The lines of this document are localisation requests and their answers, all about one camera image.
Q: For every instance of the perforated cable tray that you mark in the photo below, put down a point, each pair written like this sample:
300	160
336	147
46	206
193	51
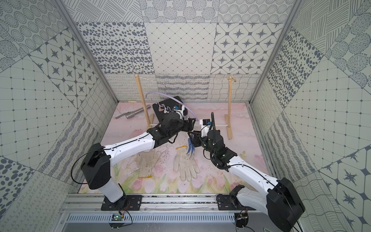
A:
223	217

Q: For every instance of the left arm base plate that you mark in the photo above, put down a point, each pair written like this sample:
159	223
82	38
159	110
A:
127	202

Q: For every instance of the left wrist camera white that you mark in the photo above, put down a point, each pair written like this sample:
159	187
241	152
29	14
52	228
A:
180	110

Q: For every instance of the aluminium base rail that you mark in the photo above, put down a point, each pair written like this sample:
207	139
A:
91	203

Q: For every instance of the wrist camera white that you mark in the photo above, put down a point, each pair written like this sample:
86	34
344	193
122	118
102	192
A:
180	110
205	124

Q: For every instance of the white work glove yellow cuff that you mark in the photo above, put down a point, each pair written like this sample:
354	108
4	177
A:
188	169

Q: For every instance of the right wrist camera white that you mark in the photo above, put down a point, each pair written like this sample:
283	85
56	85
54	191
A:
205	124

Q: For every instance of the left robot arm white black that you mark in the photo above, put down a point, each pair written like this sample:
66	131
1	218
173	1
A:
97	163

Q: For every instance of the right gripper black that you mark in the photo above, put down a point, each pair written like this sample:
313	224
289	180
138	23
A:
196	138

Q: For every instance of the black plastic tool case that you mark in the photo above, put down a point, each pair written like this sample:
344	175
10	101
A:
164	107

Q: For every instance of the wooden drying rack frame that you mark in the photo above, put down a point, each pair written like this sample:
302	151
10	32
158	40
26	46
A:
227	116

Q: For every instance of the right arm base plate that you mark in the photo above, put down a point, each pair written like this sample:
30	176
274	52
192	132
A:
226	202

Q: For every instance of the yellow dotted work glove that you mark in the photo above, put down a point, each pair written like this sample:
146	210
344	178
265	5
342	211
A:
146	162

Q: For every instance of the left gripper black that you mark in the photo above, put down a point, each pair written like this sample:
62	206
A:
179	123

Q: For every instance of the purple clip hanger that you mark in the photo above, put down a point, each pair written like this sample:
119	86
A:
174	99

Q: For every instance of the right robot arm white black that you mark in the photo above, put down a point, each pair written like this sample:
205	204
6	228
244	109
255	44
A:
277	198

